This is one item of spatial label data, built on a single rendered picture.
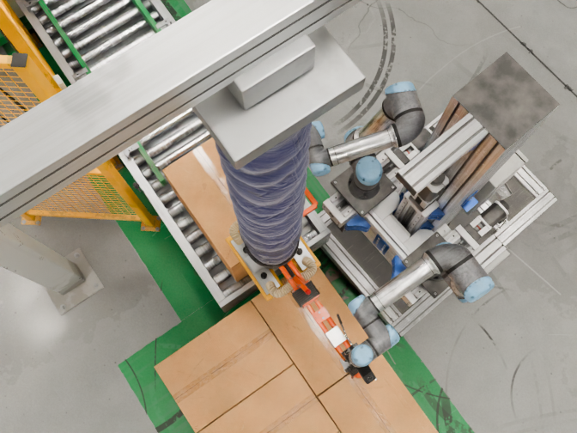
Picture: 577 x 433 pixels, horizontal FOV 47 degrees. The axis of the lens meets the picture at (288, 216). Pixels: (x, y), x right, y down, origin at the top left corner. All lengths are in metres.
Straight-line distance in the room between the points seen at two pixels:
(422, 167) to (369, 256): 1.82
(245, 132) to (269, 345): 2.34
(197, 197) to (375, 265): 1.22
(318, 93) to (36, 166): 0.52
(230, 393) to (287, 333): 0.41
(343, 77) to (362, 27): 3.43
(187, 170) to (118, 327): 1.28
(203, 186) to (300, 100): 2.02
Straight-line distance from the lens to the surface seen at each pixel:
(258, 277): 2.93
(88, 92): 1.11
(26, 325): 4.33
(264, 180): 1.61
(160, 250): 4.18
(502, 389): 4.20
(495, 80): 2.32
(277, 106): 1.25
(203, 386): 3.49
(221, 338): 3.50
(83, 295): 4.23
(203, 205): 3.21
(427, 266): 2.48
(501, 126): 2.26
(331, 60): 1.29
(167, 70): 1.10
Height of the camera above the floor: 4.01
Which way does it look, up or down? 75 degrees down
